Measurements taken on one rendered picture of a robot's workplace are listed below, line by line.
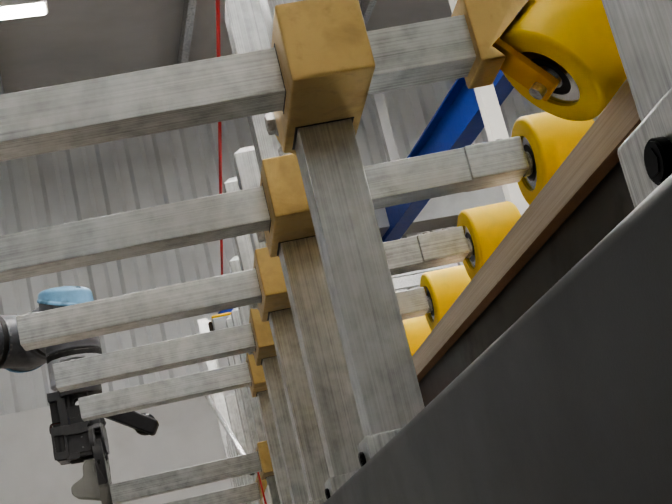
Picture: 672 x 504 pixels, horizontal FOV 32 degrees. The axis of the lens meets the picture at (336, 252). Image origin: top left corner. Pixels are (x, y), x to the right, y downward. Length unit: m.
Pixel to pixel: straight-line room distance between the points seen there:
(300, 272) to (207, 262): 9.02
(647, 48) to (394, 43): 0.49
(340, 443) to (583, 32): 0.39
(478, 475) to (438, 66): 0.42
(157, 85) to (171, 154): 9.56
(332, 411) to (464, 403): 0.60
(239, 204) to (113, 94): 0.26
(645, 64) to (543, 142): 0.73
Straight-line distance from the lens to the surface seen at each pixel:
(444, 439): 0.38
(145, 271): 9.93
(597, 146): 0.82
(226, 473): 1.90
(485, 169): 0.97
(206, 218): 0.94
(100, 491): 1.90
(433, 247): 1.21
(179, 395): 1.67
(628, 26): 0.25
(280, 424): 1.44
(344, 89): 0.70
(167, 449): 9.59
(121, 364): 1.42
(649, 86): 0.24
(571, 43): 0.72
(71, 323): 1.18
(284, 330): 1.21
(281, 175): 0.91
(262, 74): 0.71
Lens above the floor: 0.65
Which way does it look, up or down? 15 degrees up
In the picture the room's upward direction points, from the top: 14 degrees counter-clockwise
